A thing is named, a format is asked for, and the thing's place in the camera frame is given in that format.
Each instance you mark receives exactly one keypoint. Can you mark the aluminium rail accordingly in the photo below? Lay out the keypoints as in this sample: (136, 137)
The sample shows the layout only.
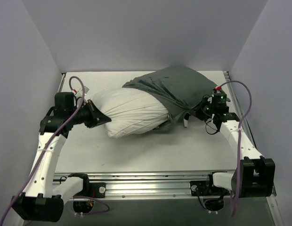
(61, 82)
(242, 113)

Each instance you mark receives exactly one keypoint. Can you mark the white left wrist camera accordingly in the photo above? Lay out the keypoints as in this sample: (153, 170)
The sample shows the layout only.
(80, 94)

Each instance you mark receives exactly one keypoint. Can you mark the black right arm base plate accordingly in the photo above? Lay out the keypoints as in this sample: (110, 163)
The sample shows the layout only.
(206, 188)

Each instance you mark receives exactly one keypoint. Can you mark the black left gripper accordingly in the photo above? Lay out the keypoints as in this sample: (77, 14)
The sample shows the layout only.
(91, 114)

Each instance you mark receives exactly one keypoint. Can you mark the aluminium front rail frame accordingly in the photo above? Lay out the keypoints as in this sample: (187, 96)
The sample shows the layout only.
(142, 185)

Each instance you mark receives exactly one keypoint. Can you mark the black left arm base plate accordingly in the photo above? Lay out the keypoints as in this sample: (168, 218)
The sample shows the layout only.
(99, 189)

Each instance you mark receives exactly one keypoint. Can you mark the aluminium left side rail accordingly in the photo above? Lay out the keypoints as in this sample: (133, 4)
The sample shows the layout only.
(61, 82)

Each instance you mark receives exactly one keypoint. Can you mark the white pillow insert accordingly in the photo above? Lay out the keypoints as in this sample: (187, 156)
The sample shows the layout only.
(131, 111)

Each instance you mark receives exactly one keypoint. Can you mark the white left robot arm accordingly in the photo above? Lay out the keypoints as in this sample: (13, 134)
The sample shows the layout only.
(38, 200)

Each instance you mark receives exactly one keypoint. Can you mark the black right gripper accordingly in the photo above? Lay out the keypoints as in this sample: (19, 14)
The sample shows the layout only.
(199, 112)

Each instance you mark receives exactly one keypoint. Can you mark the aluminium right side rail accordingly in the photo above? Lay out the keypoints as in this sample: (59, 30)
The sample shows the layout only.
(242, 113)

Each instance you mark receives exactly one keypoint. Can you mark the zebra and grey plush pillowcase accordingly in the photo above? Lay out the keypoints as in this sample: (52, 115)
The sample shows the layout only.
(179, 88)

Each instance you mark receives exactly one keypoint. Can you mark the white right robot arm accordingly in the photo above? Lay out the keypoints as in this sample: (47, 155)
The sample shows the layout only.
(221, 179)

